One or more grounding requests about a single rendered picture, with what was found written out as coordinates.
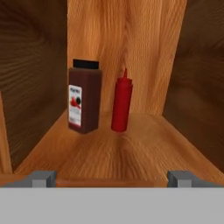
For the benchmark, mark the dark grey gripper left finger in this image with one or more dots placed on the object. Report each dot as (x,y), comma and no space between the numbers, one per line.
(40,178)

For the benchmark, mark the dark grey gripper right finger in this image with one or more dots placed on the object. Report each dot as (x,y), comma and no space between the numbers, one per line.
(182,178)

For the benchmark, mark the dark red paprika jar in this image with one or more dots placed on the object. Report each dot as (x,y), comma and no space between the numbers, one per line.
(84,97)

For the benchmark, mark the red ketchup bottle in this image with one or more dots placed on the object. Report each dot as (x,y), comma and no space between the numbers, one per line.
(122,102)

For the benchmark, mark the wooden cabinet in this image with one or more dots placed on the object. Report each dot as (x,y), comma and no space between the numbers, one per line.
(116,73)

